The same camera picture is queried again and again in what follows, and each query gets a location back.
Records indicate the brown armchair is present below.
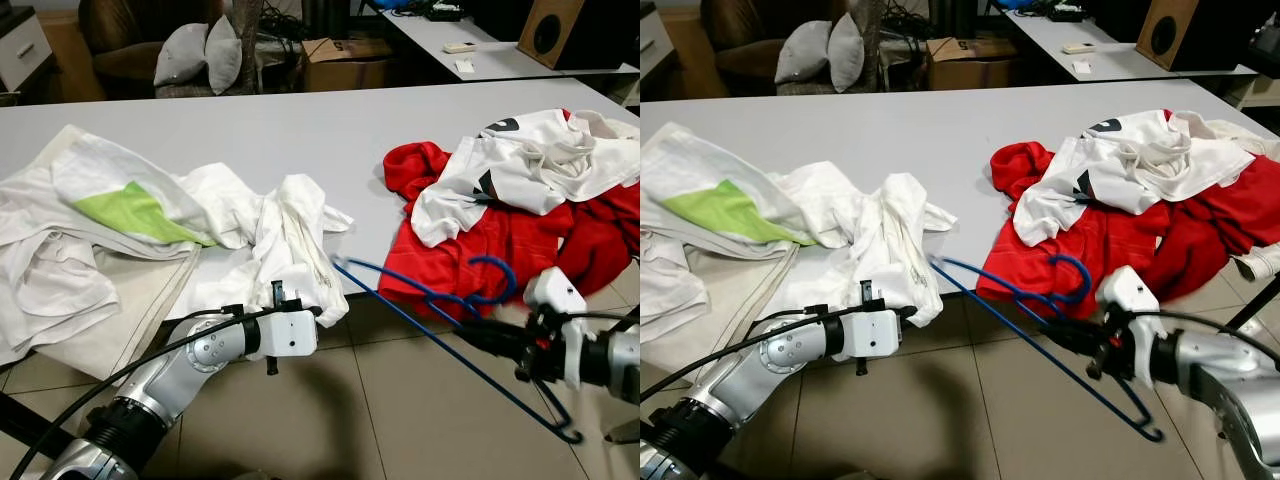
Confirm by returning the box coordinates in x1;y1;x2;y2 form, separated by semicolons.
700;0;886;98
78;0;266;101

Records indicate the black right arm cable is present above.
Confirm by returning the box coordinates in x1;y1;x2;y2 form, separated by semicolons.
560;305;641;336
1140;308;1280;366

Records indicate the wooden loudspeaker box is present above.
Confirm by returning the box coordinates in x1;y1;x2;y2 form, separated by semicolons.
1137;0;1206;71
517;0;586;71

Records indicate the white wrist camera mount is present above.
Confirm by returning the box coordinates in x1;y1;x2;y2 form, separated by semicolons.
256;308;321;361
1093;264;1163;389
840;310;908;365
523;266;591;391

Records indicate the long grey table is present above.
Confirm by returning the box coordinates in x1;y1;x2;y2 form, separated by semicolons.
0;72;641;331
640;78;1280;331

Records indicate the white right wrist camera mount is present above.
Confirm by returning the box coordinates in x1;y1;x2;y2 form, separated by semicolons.
523;266;591;391
1093;264;1163;389

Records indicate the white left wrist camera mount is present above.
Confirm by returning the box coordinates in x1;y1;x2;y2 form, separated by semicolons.
840;310;908;365
256;308;321;361

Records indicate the grey pillow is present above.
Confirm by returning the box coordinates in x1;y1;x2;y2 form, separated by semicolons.
153;22;211;88
826;12;866;94
775;22;833;86
205;12;244;96

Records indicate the brown cardboard box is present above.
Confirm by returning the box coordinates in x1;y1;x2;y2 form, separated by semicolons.
300;37;396;93
925;37;1016;91

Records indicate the white garment black logo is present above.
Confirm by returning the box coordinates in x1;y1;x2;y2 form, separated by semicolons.
1012;108;1261;248
410;107;641;249

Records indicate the blue wire hanger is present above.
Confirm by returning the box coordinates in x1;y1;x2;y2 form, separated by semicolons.
928;253;1169;444
330;255;586;446

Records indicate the white drawer cabinet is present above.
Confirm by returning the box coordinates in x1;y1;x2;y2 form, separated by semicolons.
640;8;673;81
0;8;53;96

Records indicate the white t-shirt colourful print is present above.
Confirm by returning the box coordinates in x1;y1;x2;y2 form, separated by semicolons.
165;160;356;331
775;160;959;326

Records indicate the cream seamed garment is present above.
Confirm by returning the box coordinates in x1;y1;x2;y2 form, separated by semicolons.
0;150;216;383
640;235;801;351

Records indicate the white side table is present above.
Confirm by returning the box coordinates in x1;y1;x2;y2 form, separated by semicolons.
370;0;641;83
995;0;1261;83

